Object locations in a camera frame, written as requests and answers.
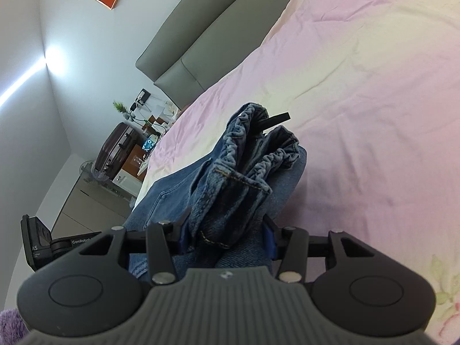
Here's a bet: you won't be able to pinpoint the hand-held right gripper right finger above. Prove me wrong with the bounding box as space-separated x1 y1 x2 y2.
262 218 378 283

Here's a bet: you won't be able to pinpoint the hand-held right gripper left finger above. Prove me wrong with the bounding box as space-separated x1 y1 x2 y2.
77 219 192 287

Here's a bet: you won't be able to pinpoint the blue denim pants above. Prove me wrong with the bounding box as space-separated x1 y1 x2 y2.
127 102 308 281

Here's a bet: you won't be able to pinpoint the grey low cabinet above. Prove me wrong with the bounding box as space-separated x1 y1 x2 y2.
51 177 134 241

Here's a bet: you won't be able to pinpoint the wooden nightstand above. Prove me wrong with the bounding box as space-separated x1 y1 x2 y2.
111 113 181 199

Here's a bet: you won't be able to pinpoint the purple fuzzy cloth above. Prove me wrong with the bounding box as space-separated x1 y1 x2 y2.
0 308 28 345

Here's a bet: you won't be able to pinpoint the small white fan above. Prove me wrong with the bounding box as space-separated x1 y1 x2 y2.
79 159 109 185

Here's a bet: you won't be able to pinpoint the maroon suitcase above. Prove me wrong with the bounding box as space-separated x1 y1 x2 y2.
94 122 139 185

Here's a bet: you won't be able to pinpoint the small green plant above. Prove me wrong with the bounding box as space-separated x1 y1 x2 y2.
113 101 131 119

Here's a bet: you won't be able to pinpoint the pink floral duvet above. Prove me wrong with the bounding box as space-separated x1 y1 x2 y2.
134 0 460 333

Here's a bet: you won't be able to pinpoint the white light strip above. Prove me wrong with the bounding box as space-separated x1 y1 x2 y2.
0 60 47 106

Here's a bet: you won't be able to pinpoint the grey padded headboard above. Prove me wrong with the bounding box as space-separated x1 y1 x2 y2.
135 0 307 110

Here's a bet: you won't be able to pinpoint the black flat strap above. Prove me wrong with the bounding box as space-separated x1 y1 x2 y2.
257 112 291 132

